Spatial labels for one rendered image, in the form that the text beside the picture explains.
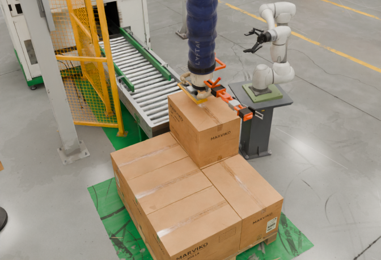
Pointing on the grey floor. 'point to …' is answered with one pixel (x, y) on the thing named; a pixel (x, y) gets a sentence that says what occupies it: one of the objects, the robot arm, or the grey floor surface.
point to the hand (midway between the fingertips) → (245, 42)
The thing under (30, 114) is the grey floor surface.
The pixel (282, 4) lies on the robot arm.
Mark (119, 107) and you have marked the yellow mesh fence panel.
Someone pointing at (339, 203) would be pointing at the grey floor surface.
